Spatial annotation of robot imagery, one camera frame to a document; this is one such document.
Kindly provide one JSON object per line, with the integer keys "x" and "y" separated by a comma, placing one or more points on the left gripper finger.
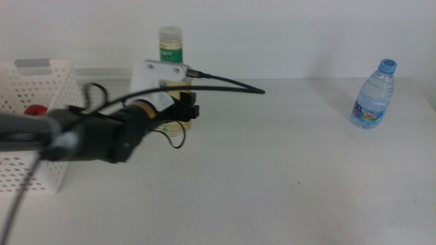
{"x": 189, "y": 98}

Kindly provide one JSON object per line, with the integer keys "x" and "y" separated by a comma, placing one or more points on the yellow tea bottle green label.
{"x": 170, "y": 54}

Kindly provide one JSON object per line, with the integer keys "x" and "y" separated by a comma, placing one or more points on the red soda can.
{"x": 35, "y": 110}

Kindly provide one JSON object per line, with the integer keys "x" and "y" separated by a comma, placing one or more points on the clear water bottle blue cap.
{"x": 374, "y": 95}

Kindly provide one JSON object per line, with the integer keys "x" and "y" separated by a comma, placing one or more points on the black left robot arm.
{"x": 92, "y": 136}

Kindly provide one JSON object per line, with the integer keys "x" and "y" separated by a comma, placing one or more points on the white perforated plastic basket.
{"x": 64, "y": 95}

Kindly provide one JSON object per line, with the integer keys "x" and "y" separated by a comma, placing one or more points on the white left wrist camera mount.
{"x": 143, "y": 81}

